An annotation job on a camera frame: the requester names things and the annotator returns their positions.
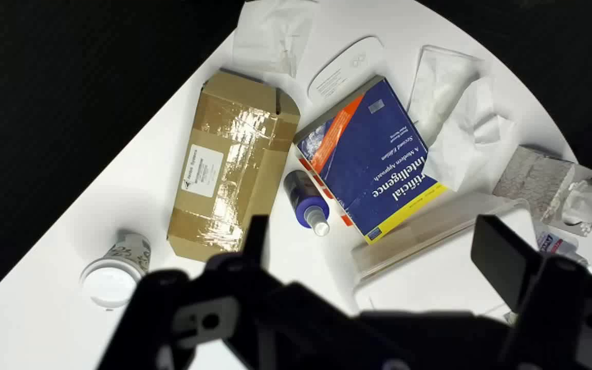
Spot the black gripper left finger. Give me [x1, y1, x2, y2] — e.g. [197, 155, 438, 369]
[100, 214, 291, 370]

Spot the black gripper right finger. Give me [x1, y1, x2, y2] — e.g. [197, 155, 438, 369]
[470, 214, 592, 370]

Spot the brown cardboard box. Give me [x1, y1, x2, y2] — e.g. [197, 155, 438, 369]
[164, 69, 302, 264]

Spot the blue hardcover textbook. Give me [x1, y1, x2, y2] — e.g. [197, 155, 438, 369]
[291, 74, 450, 247]

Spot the white oval flat object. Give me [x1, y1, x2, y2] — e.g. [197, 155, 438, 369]
[305, 36, 385, 103]

